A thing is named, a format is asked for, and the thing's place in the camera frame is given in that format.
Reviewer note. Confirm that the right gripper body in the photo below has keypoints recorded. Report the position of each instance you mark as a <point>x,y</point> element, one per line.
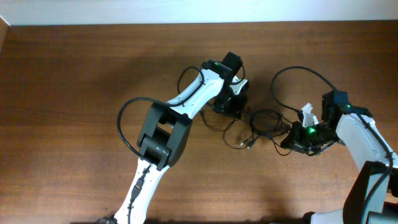
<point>311,137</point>

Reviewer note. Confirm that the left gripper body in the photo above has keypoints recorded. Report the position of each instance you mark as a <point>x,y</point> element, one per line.
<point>233,104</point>

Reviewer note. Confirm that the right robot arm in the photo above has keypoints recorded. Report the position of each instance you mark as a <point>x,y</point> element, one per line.
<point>354,127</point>

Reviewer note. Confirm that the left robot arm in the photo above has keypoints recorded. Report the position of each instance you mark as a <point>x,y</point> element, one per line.
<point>165,131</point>

